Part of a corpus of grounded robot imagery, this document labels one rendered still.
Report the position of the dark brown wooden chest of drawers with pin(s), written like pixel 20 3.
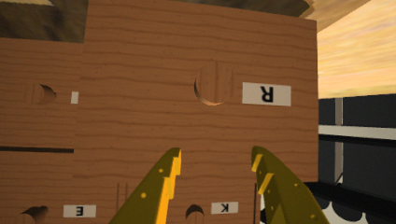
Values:
pixel 68 153

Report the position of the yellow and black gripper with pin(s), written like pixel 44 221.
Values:
pixel 287 200

